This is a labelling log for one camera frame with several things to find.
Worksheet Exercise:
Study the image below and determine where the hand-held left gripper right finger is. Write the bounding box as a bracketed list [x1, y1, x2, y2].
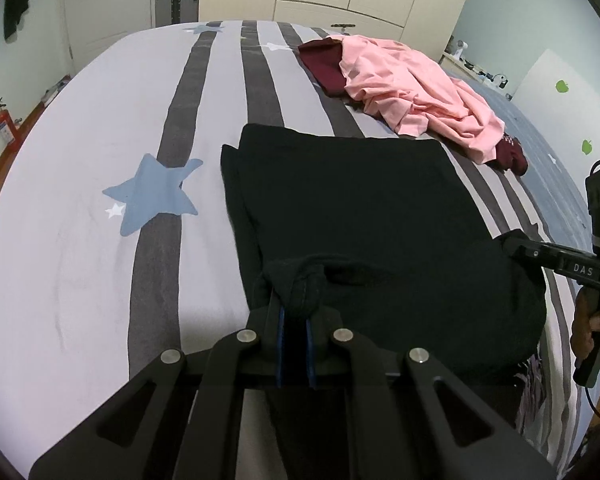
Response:
[305, 305, 557, 480]

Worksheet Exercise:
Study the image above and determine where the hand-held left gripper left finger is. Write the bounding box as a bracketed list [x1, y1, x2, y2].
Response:
[30, 280, 287, 480]

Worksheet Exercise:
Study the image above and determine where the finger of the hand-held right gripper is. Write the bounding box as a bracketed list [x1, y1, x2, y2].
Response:
[500, 229, 543, 267]

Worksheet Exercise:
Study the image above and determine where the black printed t-shirt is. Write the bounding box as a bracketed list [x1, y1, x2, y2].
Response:
[220, 124, 548, 480]

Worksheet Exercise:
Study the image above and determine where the person's right hand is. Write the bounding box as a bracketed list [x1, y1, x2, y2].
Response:
[570, 290, 600, 367]

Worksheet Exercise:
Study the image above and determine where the white board with green stickers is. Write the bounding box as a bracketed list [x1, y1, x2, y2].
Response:
[512, 48, 600, 182]

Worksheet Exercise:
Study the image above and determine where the cluttered side table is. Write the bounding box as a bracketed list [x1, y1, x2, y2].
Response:
[439, 35, 514, 94]

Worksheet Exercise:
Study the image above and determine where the pink garment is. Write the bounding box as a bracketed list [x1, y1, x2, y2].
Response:
[339, 35, 507, 166]

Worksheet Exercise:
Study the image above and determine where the striped star bed sheet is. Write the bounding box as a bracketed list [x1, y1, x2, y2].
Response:
[0, 20, 600, 480]

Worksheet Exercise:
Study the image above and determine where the pink cloth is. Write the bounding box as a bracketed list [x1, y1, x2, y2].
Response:
[298, 39, 530, 177]

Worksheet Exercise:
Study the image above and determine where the red fire extinguisher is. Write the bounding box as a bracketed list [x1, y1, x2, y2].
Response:
[0, 97, 16, 147]

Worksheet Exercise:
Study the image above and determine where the grey suitcase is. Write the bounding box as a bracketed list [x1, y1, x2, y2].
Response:
[153, 0, 201, 27]

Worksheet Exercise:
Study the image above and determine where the white door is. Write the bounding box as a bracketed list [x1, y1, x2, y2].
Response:
[62, 0, 157, 79]

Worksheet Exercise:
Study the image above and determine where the black cable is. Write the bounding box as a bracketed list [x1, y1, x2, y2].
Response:
[582, 382, 600, 424]

